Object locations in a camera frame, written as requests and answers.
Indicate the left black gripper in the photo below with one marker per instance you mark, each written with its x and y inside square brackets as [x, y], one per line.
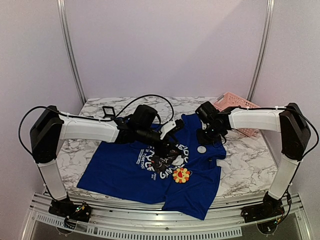
[163, 153]

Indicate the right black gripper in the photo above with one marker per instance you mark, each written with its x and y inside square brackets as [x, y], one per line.
[206, 136]

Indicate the orange yellow flower brooch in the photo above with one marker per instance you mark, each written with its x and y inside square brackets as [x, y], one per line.
[181, 175]

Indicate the blue printed t-shirt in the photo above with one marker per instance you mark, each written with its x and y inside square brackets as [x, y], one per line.
[125, 171]

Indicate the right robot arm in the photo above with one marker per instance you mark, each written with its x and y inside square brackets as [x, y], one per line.
[287, 120]

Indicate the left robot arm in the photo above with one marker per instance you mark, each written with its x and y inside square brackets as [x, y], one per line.
[53, 127]

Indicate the black brooch display box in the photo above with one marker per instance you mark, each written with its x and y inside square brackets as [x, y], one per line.
[108, 112]

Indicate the pink plastic basket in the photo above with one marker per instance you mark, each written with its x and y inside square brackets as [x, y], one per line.
[229, 99]

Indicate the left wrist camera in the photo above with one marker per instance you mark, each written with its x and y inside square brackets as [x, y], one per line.
[171, 127]

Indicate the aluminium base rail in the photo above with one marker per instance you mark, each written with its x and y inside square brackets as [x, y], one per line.
[115, 219]

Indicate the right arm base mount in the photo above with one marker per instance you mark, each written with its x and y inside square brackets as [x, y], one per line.
[262, 211]

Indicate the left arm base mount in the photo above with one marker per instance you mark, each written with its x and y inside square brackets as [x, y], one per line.
[70, 210]

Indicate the right aluminium frame post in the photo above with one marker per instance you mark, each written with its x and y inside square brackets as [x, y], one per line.
[262, 49]

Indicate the aluminium frame post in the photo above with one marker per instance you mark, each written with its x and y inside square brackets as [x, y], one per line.
[61, 6]
[262, 49]

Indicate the left aluminium frame post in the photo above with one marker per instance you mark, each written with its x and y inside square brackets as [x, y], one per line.
[61, 6]

